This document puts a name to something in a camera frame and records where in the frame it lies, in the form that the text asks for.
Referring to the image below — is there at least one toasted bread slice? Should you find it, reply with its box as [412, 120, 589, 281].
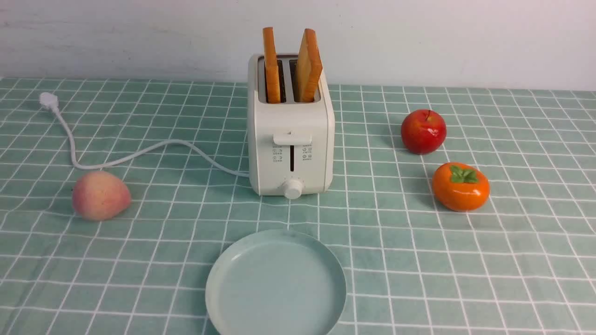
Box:
[295, 28, 322, 102]
[262, 26, 281, 104]

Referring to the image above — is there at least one white two-slot toaster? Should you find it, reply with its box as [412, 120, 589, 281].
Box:
[247, 54, 336, 199]

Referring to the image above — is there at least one pale green round plate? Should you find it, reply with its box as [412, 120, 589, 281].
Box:
[205, 229, 347, 335]

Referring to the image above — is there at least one red apple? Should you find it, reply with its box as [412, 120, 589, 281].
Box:
[400, 109, 447, 155]

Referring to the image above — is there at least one orange persimmon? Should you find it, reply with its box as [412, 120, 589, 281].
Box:
[431, 162, 490, 212]

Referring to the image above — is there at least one pink peach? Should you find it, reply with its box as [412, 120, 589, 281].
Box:
[72, 170, 131, 222]

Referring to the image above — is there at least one green checkered tablecloth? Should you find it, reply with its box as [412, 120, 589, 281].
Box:
[0, 78, 596, 335]

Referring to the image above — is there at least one white toaster power cord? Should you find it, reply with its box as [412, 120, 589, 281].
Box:
[39, 92, 250, 178]

